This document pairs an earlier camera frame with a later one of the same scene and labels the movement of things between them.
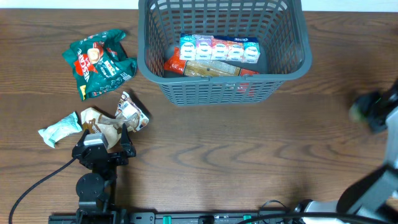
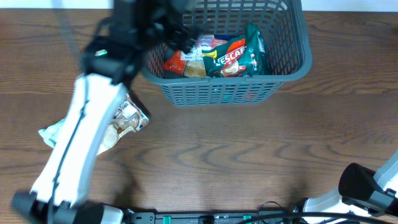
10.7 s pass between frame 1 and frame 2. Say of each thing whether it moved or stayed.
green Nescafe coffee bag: moved
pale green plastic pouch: stayed
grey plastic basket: stayed
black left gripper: moved
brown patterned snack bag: stayed
